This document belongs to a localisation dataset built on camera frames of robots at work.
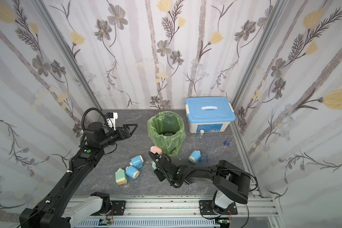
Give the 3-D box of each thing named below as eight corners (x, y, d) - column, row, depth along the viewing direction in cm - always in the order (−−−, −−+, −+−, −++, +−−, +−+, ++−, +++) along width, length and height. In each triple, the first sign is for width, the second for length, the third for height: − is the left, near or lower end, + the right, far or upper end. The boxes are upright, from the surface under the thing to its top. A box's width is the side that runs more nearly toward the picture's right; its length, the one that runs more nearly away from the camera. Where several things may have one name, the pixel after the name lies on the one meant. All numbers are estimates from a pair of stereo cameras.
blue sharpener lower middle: (126, 175, 87) (123, 171, 81) (132, 168, 90) (129, 163, 84) (136, 182, 84) (133, 178, 79) (141, 173, 88) (139, 169, 82)
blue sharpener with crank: (188, 165, 92) (189, 160, 86) (188, 155, 96) (189, 150, 91) (200, 165, 92) (201, 160, 86) (198, 155, 96) (200, 150, 91)
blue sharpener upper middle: (132, 169, 90) (129, 164, 83) (134, 160, 94) (131, 155, 87) (143, 169, 90) (141, 164, 83) (145, 160, 94) (143, 155, 87)
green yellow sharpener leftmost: (119, 187, 83) (115, 183, 78) (118, 173, 88) (114, 169, 83) (128, 184, 84) (125, 180, 79) (127, 171, 89) (124, 166, 84)
